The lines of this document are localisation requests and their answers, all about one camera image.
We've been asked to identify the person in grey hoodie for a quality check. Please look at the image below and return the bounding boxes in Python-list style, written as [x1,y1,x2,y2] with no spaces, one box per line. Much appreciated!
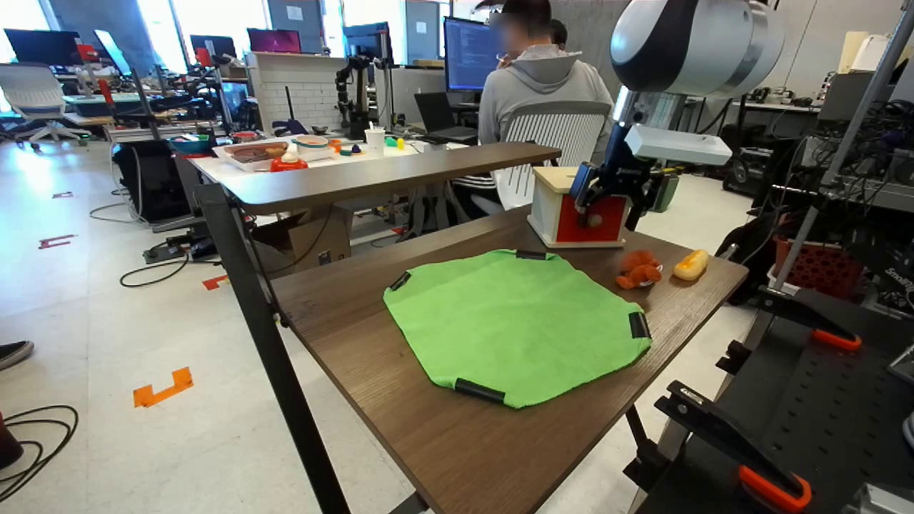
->
[477,0,611,144]

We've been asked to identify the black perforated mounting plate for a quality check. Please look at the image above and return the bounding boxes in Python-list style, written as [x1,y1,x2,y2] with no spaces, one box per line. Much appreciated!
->
[627,292,914,514]

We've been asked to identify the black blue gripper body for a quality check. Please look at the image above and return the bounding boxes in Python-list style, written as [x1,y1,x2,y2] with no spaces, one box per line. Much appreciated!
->
[570,122,660,231]

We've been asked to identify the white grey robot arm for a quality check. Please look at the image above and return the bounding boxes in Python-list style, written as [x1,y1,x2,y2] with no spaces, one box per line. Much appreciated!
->
[571,0,787,222]

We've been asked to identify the red drawer front with knob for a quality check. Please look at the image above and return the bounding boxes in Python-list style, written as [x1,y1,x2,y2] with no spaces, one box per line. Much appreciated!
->
[557,195,630,242]

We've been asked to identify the white mesh office chair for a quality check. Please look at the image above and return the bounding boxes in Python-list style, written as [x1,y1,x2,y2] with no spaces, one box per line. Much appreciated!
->
[495,101,611,212]

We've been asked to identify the black orange clamp rear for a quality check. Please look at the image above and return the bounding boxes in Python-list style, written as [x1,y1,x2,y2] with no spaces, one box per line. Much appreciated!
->
[758,292,864,353]

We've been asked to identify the computer monitor blue screen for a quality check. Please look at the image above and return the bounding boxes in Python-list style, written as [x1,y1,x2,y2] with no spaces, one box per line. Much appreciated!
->
[444,17,504,91]

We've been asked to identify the black orange clamp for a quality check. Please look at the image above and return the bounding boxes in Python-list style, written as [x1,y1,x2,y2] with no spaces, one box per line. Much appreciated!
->
[758,292,864,353]
[657,381,814,514]

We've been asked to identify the green cloth mat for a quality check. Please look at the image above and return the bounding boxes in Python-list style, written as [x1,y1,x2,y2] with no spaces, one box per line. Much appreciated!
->
[384,249,651,408]

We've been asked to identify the dark wood upper shelf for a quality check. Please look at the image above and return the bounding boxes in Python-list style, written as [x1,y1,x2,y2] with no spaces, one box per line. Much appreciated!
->
[191,144,561,208]

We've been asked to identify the light wooden drawer box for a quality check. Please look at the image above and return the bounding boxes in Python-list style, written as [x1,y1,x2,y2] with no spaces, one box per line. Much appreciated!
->
[528,165,630,249]

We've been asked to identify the orange plush toy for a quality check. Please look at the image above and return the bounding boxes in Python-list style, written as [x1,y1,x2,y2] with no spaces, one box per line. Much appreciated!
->
[618,251,664,292]

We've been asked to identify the yellow plush bread toy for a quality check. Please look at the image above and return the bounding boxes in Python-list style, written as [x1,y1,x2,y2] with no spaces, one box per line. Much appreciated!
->
[674,251,712,284]

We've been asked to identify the black orange clamp front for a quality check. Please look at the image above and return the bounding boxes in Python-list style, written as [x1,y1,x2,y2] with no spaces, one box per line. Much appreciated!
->
[657,381,814,514]

